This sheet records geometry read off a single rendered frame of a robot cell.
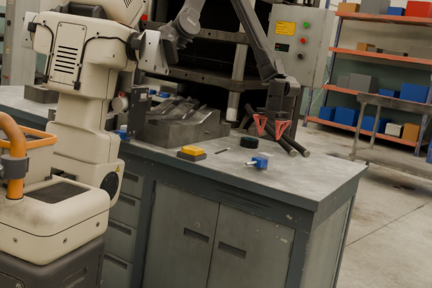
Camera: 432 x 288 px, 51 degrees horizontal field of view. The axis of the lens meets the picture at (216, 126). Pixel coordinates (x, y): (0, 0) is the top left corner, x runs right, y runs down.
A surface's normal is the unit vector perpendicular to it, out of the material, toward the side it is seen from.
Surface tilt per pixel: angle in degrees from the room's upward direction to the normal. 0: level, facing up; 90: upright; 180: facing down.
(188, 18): 57
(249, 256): 90
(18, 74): 90
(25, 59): 90
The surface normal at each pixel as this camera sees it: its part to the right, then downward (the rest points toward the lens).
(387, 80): -0.65, 0.04
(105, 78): 0.92, 0.20
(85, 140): -0.35, -0.03
